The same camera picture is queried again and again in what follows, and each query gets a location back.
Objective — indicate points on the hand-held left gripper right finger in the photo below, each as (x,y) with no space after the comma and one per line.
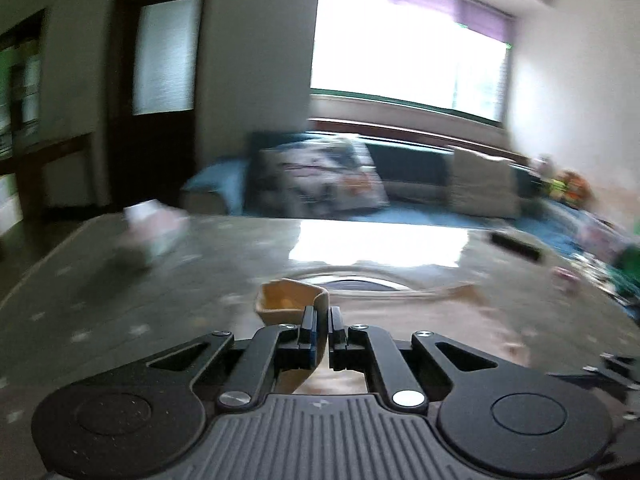
(334,341)

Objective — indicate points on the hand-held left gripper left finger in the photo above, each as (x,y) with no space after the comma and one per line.
(311,346)

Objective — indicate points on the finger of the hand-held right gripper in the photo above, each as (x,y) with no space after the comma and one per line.
(617,371)

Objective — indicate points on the beige garment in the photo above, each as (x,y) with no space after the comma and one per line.
(285,301)

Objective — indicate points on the round glass dish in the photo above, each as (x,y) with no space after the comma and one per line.
(357,281)

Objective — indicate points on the small pink object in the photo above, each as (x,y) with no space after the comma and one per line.
(565,276)

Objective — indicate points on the black remote control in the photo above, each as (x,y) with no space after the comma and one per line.
(516,246)

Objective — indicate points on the printed cushion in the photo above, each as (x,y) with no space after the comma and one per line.
(320,177)

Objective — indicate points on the teal sofa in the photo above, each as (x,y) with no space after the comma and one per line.
(415,170)

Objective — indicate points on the pile of colourful toys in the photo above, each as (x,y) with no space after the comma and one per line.
(567,185)

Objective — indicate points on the white tissue box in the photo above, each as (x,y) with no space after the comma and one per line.
(150,232)

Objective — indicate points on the beige cushion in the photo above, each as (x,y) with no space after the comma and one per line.
(482,185)

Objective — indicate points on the dark door with frosted glass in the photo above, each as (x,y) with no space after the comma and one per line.
(150,125)

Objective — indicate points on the bright window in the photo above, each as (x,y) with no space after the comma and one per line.
(395,60)

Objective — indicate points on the dark wooden shelf unit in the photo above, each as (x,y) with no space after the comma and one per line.
(25,90)

